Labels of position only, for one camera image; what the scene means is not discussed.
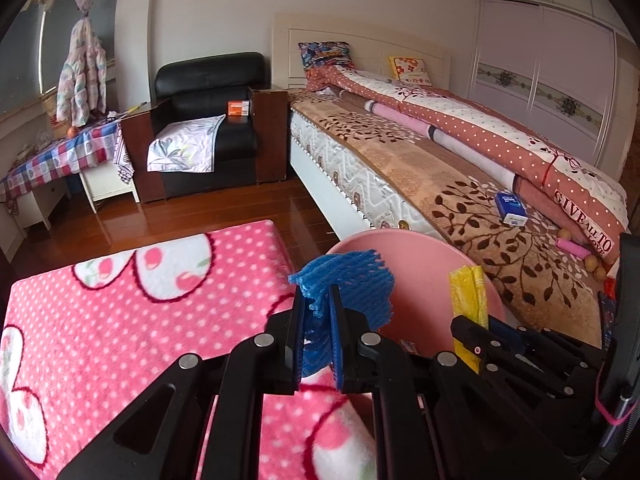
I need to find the blue foam net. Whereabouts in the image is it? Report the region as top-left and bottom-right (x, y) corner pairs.
(288, 251), (396, 378)

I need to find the floral white cloth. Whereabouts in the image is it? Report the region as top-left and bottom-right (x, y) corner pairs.
(146, 114), (227, 173)

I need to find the black leather armchair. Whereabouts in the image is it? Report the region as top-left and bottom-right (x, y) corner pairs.
(150, 51), (266, 200)

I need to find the colourful cartoon pillow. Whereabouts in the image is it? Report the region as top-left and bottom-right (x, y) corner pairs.
(298, 41), (356, 72)

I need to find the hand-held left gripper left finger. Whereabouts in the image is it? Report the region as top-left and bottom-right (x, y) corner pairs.
(55, 285), (307, 480)

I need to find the grey window blind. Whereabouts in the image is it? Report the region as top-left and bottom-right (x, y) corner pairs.
(0, 5), (45, 117)
(41, 0), (120, 97)

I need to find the pink plastic basin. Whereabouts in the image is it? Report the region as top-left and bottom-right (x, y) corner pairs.
(325, 230), (506, 356)

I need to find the dotted floral quilt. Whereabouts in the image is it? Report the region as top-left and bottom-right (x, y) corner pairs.
(305, 65), (628, 261)

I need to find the white table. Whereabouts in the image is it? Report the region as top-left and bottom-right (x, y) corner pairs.
(80, 162), (141, 213)

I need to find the white low cabinet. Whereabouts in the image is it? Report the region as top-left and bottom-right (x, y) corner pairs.
(15, 177), (72, 231)

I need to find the purple patterned white cloth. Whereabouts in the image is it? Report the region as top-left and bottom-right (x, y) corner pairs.
(112, 124), (135, 187)

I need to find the blue tissue pack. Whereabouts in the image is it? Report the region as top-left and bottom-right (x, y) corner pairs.
(495, 191), (530, 227)

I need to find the pink cylindrical toy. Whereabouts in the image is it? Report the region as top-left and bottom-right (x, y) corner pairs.
(556, 237), (591, 257)

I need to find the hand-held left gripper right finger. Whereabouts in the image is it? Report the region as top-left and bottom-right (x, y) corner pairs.
(327, 284), (581, 480)

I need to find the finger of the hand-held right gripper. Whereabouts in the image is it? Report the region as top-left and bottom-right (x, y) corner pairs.
(450, 315), (601, 411)
(489, 319), (607, 386)

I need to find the checkered cloth white desk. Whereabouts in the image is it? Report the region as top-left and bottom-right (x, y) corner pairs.
(0, 121), (121, 206)

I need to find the brown wooden side cabinet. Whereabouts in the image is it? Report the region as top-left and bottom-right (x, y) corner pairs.
(248, 86), (289, 184)
(121, 99), (173, 204)

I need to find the yellow flower pillow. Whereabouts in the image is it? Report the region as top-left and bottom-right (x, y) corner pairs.
(387, 56), (435, 85)

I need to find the white wardrobe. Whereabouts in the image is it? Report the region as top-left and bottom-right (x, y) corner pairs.
(472, 0), (640, 181)

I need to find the pink polka dot blanket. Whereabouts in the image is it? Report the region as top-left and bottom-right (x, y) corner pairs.
(0, 219), (381, 480)

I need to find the yellow plastic wrapper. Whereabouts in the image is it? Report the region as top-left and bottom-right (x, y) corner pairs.
(449, 265), (489, 375)

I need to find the white bed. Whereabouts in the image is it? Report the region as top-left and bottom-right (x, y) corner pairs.
(272, 12), (631, 351)

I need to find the pastel puffy jacket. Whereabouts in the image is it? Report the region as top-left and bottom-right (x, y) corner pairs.
(56, 19), (108, 126)

